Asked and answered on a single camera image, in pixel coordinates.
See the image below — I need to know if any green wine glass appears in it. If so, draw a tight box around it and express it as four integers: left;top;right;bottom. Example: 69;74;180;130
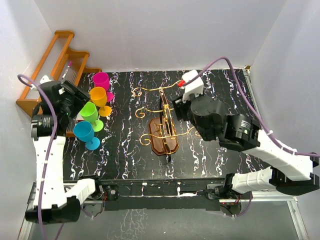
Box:
79;102;104;132

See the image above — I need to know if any orange yellow wine glass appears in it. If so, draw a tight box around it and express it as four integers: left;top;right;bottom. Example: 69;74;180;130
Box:
89;86;112;117

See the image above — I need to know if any blue wine glass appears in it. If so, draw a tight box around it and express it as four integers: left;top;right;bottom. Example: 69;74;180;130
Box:
73;121;100;151

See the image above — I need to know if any magenta wine glass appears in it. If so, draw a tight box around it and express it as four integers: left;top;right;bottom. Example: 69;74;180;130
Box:
92;72;114;102

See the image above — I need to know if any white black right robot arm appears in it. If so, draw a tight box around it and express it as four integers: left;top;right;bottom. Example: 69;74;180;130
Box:
172;94;320;199

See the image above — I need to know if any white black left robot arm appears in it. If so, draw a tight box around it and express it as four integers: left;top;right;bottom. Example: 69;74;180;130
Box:
25;80;104;225

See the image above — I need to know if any small white red box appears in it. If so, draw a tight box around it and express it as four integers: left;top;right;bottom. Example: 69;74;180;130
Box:
76;113;82;121

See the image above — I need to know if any pink capped marker pen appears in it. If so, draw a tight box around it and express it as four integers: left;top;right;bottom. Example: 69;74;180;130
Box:
61;60;73;80

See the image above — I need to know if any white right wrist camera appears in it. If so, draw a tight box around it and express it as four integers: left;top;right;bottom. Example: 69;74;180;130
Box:
182;69;204;103

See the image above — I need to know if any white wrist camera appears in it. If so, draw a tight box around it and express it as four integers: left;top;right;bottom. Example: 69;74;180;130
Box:
39;75;65;95
182;69;204;103

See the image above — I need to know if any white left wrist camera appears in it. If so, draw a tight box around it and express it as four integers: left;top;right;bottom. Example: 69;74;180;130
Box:
39;75;65;95

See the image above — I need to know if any gold wire wine glass rack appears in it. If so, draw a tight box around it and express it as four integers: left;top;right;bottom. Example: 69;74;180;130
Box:
131;81;194;164

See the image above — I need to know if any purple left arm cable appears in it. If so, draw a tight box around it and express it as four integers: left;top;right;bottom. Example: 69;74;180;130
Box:
16;73;101;240

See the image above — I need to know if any aluminium frame rail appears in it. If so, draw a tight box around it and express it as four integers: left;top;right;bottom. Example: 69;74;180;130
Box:
20;186;309;240

